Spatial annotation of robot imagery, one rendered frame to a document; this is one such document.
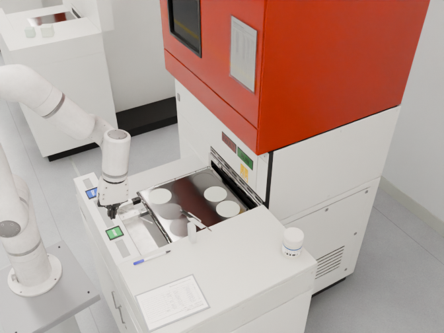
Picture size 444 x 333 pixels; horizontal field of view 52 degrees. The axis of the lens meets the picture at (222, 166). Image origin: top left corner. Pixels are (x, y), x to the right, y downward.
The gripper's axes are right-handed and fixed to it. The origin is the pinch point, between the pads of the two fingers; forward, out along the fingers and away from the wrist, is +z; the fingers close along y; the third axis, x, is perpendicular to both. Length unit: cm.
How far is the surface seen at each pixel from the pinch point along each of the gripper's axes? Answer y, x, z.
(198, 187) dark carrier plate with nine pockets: -47, -18, 12
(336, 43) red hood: -72, 10, -64
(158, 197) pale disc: -28.8, -21.4, 15.9
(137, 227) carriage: -15.5, -11.3, 20.7
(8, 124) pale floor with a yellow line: -5, -271, 113
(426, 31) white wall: -200, -43, -52
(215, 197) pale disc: -50, -9, 11
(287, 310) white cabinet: -53, 45, 25
